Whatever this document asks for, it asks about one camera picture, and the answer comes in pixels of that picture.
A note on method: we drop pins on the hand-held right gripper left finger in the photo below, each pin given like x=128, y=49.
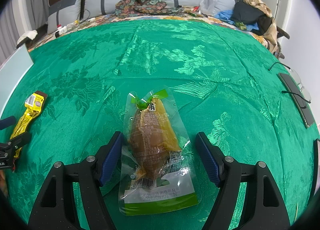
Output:
x=110, y=162

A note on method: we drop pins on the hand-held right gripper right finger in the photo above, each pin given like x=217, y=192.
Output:
x=208, y=159

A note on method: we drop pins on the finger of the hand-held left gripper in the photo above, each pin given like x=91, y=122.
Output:
x=7, y=123
x=22, y=139

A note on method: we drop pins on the long yellow snack packet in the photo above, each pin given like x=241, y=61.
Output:
x=28, y=112

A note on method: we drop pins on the green-edged sweet potato packet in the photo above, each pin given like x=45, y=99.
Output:
x=152, y=144

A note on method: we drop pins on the white storage box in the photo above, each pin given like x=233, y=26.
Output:
x=15, y=74

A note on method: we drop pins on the person's left forearm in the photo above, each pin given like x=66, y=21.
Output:
x=2, y=185

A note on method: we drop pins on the green patterned blanket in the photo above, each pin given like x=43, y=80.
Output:
x=200, y=74

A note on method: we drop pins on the white cloth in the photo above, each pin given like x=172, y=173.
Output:
x=27, y=36

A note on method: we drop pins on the white bottle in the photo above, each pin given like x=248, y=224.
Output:
x=60, y=31

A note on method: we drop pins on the dark smartphone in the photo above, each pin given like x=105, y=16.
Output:
x=298, y=99

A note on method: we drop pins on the black smartphone lit screen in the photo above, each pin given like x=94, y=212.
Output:
x=317, y=152

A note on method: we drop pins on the grey curtain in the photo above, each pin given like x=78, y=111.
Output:
x=22, y=2

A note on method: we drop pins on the eyeglasses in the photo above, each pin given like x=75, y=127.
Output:
x=298, y=77

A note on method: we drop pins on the blue cloth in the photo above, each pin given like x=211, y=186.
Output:
x=223, y=16

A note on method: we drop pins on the black bag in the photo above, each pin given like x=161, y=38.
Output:
x=247, y=13

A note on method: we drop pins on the dark floral garment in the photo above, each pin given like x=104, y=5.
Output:
x=147, y=5

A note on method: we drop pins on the pile of clothes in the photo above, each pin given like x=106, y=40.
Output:
x=260, y=3

